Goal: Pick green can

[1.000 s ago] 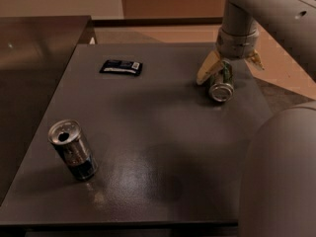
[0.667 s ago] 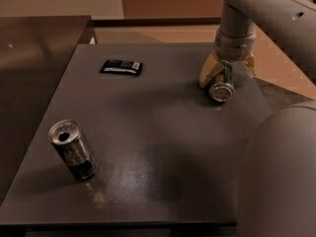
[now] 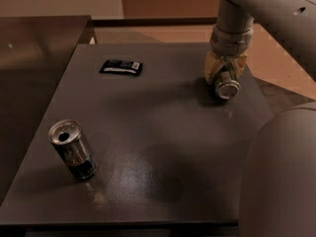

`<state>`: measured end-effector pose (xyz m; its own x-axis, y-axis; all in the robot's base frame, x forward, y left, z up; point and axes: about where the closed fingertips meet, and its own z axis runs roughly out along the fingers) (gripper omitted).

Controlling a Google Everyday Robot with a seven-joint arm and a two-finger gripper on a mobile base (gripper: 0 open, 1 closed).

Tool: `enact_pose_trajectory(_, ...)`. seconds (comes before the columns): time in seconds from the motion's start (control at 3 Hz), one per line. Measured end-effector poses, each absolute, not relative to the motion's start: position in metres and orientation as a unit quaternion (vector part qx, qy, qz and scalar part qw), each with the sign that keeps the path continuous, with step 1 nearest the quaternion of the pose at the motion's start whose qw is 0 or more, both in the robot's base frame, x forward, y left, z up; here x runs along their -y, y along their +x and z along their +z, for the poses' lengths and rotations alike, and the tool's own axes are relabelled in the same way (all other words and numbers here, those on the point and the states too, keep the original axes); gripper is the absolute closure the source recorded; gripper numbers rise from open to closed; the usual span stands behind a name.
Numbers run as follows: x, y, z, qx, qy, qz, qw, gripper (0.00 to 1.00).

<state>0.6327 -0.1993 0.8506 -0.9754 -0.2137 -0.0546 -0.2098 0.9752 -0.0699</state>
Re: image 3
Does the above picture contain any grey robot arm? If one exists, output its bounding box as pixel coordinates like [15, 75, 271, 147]
[204, 0, 316, 237]

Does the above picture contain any dark side table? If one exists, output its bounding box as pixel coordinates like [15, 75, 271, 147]
[0, 16, 96, 204]

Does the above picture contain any dark blue energy drink can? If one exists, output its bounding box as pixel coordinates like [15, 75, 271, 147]
[47, 119, 98, 181]

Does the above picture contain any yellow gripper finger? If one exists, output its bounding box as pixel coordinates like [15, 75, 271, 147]
[231, 51, 248, 78]
[203, 51, 225, 85]

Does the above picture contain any black snack packet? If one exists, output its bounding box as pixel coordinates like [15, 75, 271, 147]
[100, 59, 143, 76]

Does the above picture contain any green soda can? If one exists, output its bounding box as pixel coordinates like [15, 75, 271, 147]
[213, 66, 241, 101]

